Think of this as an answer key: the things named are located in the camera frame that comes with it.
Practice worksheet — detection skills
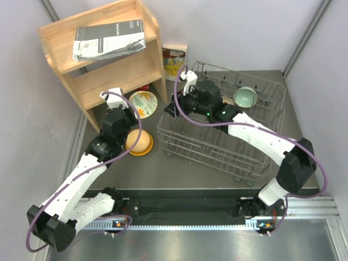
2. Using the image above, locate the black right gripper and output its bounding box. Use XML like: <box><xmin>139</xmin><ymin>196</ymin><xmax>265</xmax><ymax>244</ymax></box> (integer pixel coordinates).
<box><xmin>164</xmin><ymin>84</ymin><xmax>211</xmax><ymax>120</ymax></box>

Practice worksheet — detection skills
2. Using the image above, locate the grey wire dish rack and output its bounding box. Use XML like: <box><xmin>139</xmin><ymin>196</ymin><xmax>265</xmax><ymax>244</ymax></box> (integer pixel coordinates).
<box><xmin>157</xmin><ymin>61</ymin><xmax>286</xmax><ymax>186</ymax></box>

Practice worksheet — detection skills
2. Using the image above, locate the yellow plastic bowl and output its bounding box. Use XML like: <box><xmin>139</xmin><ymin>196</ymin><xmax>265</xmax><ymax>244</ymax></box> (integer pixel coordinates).
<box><xmin>126</xmin><ymin>129</ymin><xmax>153</xmax><ymax>156</ymax></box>

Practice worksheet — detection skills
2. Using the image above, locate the floral patterned ceramic bowl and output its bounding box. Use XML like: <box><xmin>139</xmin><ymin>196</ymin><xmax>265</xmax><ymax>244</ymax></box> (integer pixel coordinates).
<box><xmin>221</xmin><ymin>96</ymin><xmax>235</xmax><ymax>105</ymax></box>

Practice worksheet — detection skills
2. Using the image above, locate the pale green ceramic bowl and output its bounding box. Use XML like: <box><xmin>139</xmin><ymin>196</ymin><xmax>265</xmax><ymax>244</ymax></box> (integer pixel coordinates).
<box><xmin>233</xmin><ymin>86</ymin><xmax>258</xmax><ymax>108</ymax></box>

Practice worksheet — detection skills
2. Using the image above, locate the beige bird-pattern bowl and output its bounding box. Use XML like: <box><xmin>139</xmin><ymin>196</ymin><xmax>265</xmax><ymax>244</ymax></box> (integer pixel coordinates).
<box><xmin>126</xmin><ymin>129</ymin><xmax>150</xmax><ymax>153</ymax></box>

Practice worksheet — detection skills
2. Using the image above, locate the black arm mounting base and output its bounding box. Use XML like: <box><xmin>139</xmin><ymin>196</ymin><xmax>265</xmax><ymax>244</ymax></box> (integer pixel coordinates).
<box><xmin>102</xmin><ymin>188</ymin><xmax>285</xmax><ymax>227</ymax></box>

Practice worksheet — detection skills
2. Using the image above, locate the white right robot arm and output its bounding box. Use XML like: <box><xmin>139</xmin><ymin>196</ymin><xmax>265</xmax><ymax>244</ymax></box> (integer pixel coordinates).
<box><xmin>164</xmin><ymin>80</ymin><xmax>317</xmax><ymax>215</ymax></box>

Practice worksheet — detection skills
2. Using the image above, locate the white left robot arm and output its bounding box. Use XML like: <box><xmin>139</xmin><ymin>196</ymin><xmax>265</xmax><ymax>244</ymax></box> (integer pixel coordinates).
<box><xmin>26</xmin><ymin>105</ymin><xmax>142</xmax><ymax>253</ymax></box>

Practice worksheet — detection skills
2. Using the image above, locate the small red object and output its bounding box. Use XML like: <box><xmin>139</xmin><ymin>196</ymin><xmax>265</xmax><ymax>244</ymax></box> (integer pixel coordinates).
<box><xmin>137</xmin><ymin>84</ymin><xmax>150</xmax><ymax>91</ymax></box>

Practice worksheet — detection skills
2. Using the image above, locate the colourful paperback book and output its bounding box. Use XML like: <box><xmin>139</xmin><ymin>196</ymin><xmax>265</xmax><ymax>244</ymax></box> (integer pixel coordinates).
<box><xmin>163</xmin><ymin>45</ymin><xmax>188</xmax><ymax>81</ymax></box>

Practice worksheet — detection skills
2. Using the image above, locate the wooden two-tier shelf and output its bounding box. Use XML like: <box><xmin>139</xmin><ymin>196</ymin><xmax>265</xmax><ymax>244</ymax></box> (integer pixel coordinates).
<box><xmin>38</xmin><ymin>1</ymin><xmax>167</xmax><ymax>131</ymax></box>

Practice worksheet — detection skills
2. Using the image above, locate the grey spiral-bound manual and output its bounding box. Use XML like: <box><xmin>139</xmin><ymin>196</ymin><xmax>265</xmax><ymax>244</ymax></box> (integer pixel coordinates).
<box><xmin>72</xmin><ymin>19</ymin><xmax>146</xmax><ymax>62</ymax></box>

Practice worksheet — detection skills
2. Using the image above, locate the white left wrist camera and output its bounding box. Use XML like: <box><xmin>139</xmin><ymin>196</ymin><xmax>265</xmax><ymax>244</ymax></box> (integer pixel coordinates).
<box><xmin>100</xmin><ymin>88</ymin><xmax>128</xmax><ymax>109</ymax></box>

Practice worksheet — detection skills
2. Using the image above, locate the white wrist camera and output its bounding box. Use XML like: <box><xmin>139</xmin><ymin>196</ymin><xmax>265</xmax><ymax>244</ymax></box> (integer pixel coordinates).
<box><xmin>100</xmin><ymin>88</ymin><xmax>128</xmax><ymax>109</ymax></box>
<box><xmin>179</xmin><ymin>70</ymin><xmax>197</xmax><ymax>96</ymax></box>

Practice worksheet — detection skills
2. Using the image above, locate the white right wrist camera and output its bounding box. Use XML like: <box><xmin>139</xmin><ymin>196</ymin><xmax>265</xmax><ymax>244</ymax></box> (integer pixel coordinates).
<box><xmin>179</xmin><ymin>70</ymin><xmax>197</xmax><ymax>96</ymax></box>

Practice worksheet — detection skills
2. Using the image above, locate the aluminium rail with cable duct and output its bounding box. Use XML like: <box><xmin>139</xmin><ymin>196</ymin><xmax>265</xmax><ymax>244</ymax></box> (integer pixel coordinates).
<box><xmin>67</xmin><ymin>194</ymin><xmax>339</xmax><ymax>234</ymax></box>

